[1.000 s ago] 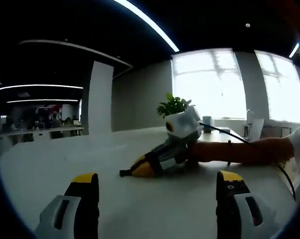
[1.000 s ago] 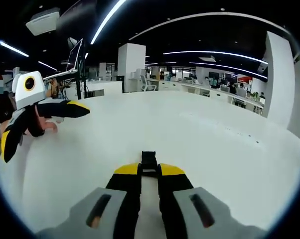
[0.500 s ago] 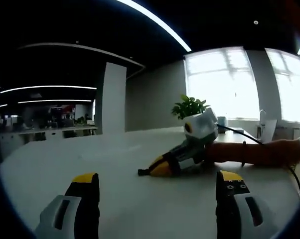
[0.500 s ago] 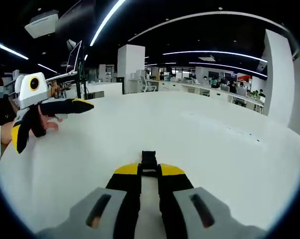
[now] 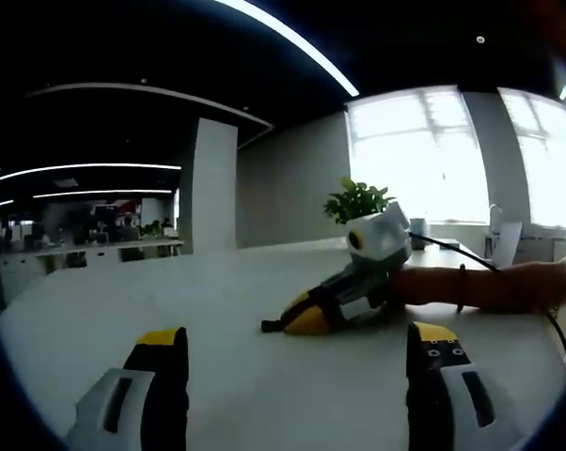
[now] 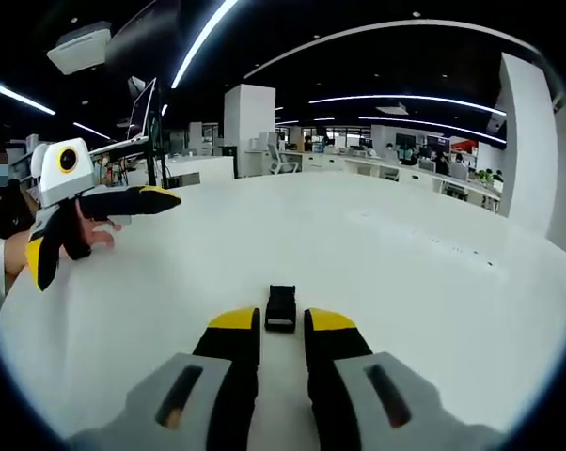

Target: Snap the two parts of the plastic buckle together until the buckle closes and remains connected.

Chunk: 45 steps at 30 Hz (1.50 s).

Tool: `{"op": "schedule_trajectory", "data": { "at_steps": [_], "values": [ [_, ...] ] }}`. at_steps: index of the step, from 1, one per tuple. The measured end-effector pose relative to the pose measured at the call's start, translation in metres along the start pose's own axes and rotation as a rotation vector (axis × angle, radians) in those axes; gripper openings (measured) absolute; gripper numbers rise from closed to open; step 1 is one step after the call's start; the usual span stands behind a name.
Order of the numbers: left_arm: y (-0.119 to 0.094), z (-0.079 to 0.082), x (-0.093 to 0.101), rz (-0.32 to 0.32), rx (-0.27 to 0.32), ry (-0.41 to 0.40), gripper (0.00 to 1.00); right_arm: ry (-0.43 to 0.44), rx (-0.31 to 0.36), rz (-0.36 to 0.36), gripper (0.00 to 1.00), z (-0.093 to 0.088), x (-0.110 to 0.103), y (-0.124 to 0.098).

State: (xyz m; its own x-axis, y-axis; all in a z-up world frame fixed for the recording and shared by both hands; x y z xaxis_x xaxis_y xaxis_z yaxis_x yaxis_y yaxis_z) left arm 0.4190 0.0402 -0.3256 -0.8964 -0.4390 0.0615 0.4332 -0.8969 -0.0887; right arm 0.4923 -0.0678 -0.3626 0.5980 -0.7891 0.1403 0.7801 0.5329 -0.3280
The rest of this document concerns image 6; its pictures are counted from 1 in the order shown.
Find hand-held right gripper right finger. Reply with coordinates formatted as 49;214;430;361
303;307;453;451

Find white ceiling air conditioner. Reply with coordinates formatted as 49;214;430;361
46;21;113;75

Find row of white office desks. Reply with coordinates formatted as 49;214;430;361
282;152;503;215

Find white ceiling pipe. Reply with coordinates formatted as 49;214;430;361
243;19;564;114

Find open silver laptop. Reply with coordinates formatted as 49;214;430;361
88;77;158;157

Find long ceiling light strip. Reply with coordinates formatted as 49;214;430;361
170;0;240;89

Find person's left hand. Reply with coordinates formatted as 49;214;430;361
59;216;123;259

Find white square pillar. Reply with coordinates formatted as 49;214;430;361
496;51;559;236
224;83;277;179

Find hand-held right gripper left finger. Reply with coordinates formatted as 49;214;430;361
118;305;261;451

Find distant office workers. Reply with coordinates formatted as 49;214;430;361
306;135;503;184

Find black buckle socket part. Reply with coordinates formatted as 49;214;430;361
267;283;297;315

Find white office chair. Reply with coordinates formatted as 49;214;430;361
266;143;301;176

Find black laptop stand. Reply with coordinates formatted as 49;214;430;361
146;79;169;189

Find black hand strap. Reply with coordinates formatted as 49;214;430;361
59;201;93;261

